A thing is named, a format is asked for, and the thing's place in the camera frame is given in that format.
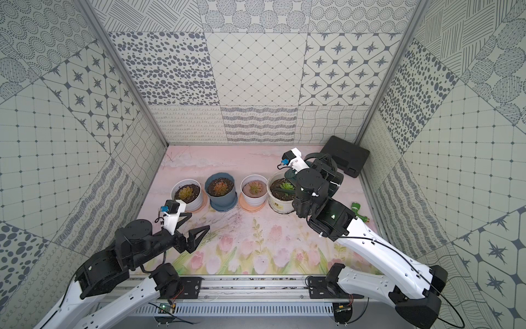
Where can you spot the blue-grey pot red succulent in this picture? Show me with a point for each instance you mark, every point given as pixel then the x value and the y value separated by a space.
pixel 220 189

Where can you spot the white pot yellow-brown succulent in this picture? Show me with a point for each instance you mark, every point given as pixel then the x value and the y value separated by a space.
pixel 190 192

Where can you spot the white pot pink succulent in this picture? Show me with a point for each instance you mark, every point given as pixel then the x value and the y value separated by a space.
pixel 253 193

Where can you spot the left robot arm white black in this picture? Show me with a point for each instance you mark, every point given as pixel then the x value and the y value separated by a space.
pixel 134 245

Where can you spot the small circuit board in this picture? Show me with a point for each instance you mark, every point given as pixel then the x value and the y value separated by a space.
pixel 164 314
pixel 342 313

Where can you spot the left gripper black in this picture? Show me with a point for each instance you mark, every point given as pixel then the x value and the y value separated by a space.
pixel 181 240

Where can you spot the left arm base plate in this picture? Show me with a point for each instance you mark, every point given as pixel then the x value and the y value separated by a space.
pixel 189 288

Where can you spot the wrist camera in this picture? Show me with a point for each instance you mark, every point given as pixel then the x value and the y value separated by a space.
pixel 170 213
pixel 292 159

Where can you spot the black plastic tool case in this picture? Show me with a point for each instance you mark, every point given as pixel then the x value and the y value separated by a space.
pixel 349 157

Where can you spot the dark green watering can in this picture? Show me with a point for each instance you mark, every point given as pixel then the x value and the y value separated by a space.
pixel 308 159

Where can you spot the right small circuit board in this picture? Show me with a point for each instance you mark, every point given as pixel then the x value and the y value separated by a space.
pixel 342 313

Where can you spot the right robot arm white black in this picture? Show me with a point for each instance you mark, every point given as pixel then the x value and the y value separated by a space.
pixel 338 223

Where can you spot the green hose nozzle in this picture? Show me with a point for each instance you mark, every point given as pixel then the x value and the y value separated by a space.
pixel 356 209

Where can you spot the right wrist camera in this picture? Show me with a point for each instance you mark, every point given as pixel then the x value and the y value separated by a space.
pixel 292 159

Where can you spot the large white pot green succulent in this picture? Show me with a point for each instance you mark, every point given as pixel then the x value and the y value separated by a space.
pixel 281 193

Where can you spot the left small circuit board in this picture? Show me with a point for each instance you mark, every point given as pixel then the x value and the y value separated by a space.
pixel 164 314

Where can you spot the aluminium mounting rail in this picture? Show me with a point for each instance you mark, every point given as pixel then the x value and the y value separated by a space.
pixel 254 283

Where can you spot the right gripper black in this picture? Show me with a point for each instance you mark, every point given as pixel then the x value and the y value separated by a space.
pixel 330 175

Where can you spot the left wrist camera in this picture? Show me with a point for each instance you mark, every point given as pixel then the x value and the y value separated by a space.
pixel 170 213

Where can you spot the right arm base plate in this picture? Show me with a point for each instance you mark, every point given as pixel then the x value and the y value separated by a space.
pixel 320 287

